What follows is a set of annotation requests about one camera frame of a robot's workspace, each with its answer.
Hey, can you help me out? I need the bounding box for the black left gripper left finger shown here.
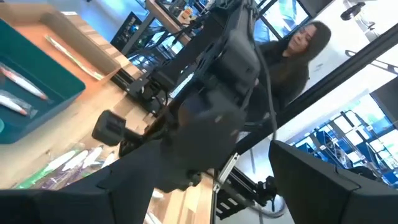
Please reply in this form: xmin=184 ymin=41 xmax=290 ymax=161
xmin=67 ymin=139 xmax=164 ymax=224

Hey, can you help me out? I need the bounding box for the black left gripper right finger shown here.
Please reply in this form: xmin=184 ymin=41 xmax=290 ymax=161
xmin=269 ymin=139 xmax=398 ymax=224

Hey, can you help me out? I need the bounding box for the green toothbrush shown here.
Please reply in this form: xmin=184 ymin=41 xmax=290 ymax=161
xmin=15 ymin=150 xmax=78 ymax=190
xmin=44 ymin=34 xmax=105 ymax=82

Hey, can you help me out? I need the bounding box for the orange toothbrush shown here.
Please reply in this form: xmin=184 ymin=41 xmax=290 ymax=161
xmin=0 ymin=63 xmax=50 ymax=101
xmin=0 ymin=90 xmax=38 ymax=118

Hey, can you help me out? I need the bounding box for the white toothbrush in clear wrapper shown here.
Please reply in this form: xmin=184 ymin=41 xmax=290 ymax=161
xmin=99 ymin=151 xmax=117 ymax=169

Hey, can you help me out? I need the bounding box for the blue storage rack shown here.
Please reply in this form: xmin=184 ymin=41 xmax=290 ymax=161
xmin=289 ymin=93 xmax=398 ymax=190

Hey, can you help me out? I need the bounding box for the purple toothbrush in clear wrapper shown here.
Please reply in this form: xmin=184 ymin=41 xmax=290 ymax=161
xmin=39 ymin=151 xmax=91 ymax=190

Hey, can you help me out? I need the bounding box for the person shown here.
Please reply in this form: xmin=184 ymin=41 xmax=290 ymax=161
xmin=248 ymin=20 xmax=332 ymax=125

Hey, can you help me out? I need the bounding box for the wooden desk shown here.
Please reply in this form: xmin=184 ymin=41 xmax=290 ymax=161
xmin=146 ymin=0 xmax=195 ymax=46

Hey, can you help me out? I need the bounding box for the black printed box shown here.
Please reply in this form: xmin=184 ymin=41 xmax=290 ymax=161
xmin=110 ymin=11 xmax=144 ymax=52

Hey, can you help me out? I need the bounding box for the dark blue plastic bin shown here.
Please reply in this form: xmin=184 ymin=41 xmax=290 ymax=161
xmin=0 ymin=18 xmax=86 ymax=145

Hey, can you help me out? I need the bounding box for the metal handrail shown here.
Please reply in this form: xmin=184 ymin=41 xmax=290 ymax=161
xmin=345 ymin=49 xmax=398 ymax=75

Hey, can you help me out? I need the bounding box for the orange plastic bin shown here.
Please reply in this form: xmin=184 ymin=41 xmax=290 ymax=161
xmin=0 ymin=2 xmax=123 ymax=82

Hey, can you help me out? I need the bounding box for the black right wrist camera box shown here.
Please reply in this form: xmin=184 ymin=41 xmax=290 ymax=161
xmin=91 ymin=110 xmax=127 ymax=147

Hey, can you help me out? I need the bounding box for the black rig frame post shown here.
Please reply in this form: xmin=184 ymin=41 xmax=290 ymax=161
xmin=236 ymin=23 xmax=398 ymax=156

